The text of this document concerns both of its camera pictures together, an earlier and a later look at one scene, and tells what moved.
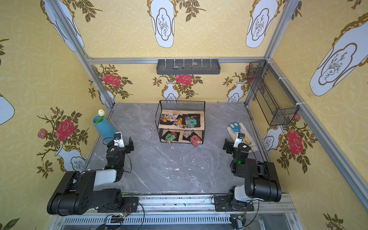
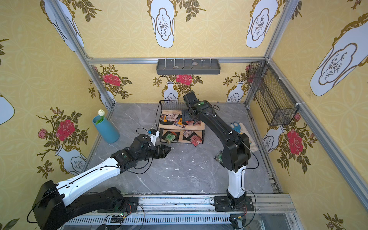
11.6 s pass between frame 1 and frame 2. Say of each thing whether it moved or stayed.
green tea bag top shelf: moved
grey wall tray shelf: stayed
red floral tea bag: stayed
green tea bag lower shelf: stayed
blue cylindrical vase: stayed
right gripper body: moved
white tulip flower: stayed
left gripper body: moved
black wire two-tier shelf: stayed
